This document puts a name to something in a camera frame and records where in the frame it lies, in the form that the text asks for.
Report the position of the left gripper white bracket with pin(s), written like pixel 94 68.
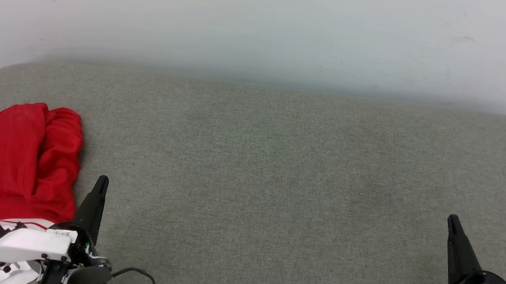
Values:
pixel 33 242

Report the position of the red white basketball jersey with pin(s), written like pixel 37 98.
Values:
pixel 7 162

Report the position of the grey fabric sofa cushion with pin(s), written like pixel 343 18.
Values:
pixel 276 190

